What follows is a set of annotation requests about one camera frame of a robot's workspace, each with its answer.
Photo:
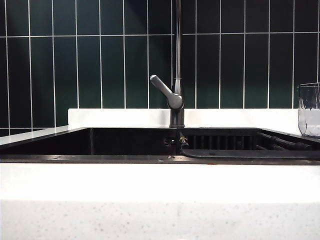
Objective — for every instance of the metal sink overflow fitting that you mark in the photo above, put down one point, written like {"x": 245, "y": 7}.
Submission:
{"x": 169, "y": 141}

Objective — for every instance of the grey metal faucet lever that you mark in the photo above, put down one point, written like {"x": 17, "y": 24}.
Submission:
{"x": 162, "y": 87}

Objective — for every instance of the black kitchen sink basin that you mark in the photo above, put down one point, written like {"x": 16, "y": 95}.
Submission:
{"x": 50, "y": 145}

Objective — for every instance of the clear glass mug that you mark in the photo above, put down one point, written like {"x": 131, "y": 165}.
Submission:
{"x": 311, "y": 112}

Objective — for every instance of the black roll-up drying rack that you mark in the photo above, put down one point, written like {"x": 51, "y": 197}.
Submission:
{"x": 237, "y": 153}

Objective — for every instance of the dark metal gooseneck faucet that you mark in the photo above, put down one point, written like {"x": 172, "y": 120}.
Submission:
{"x": 178, "y": 50}

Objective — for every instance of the white stone backsplash ledge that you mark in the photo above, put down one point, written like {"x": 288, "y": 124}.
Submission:
{"x": 120, "y": 117}

